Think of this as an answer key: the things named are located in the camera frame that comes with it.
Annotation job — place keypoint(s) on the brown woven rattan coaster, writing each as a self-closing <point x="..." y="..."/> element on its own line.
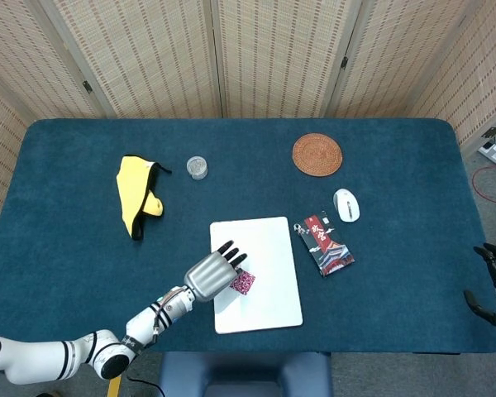
<point x="317" y="154"/>

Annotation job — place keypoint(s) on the white rectangular board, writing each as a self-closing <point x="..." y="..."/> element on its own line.
<point x="273" y="248"/>

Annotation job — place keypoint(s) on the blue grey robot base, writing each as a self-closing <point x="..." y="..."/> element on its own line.
<point x="244" y="374"/>

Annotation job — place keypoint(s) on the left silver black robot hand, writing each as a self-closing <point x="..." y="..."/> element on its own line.
<point x="208" y="277"/>

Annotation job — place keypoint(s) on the yellow black cloth mitt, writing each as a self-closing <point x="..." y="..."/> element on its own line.
<point x="134" y="186"/>

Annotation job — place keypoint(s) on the white computer mouse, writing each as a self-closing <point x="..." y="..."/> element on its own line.
<point x="346" y="204"/>

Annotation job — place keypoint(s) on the red patterned packet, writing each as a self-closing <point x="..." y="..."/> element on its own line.
<point x="328" y="246"/>

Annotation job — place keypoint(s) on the pink patterned card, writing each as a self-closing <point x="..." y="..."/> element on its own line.
<point x="246" y="283"/>

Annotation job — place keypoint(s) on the black screen hinge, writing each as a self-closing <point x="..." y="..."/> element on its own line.
<point x="344" y="63"/>
<point x="87" y="87"/>

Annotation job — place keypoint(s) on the clear plastic round jar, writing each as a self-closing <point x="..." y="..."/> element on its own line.
<point x="197" y="167"/>

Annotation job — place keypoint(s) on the woven folding screen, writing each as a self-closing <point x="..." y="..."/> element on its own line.
<point x="157" y="54"/>

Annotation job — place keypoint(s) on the blue table cloth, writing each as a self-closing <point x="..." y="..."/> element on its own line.
<point x="87" y="269"/>

